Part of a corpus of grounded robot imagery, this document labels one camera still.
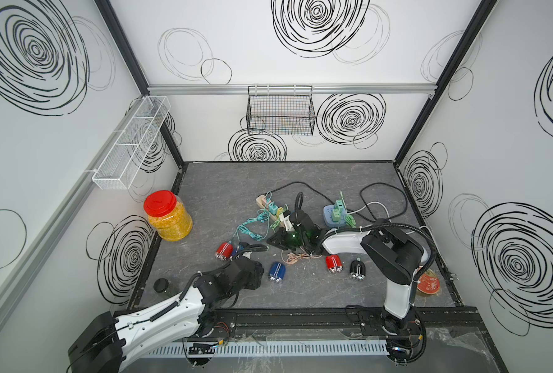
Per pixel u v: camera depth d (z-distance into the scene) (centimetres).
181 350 69
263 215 96
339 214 92
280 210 93
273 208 94
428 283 79
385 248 50
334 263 84
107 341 42
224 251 87
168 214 81
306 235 72
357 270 82
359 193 108
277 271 82
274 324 75
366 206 101
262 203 99
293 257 87
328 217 96
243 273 63
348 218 94
